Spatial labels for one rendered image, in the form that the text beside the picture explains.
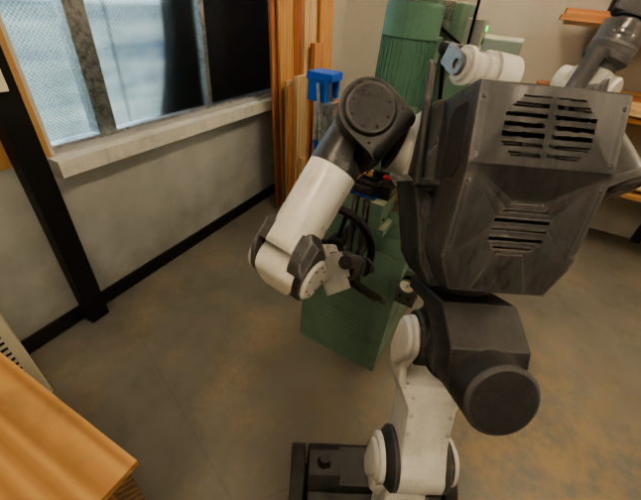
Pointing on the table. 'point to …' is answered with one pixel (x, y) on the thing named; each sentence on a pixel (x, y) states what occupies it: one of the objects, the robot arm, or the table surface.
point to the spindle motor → (409, 47)
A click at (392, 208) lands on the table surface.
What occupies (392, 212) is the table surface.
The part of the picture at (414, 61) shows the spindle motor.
